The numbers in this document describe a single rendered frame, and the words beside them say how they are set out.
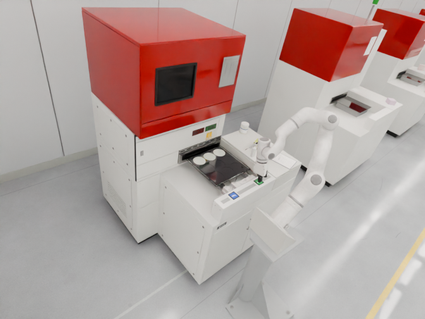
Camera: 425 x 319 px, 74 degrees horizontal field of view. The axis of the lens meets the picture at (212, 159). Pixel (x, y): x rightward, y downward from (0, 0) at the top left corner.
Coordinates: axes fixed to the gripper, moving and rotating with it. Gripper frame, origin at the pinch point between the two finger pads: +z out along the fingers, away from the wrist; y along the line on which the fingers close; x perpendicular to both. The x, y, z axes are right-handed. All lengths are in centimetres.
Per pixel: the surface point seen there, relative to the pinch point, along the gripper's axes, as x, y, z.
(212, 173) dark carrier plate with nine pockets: -17.7, -32.0, 2.5
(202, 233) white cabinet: -46, -11, 30
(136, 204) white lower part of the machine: -66, -66, 27
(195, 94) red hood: -25, -42, -57
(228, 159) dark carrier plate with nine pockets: 5.1, -37.2, 1.3
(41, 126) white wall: -91, -212, 1
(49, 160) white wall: -91, -221, 44
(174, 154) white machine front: -33, -58, -9
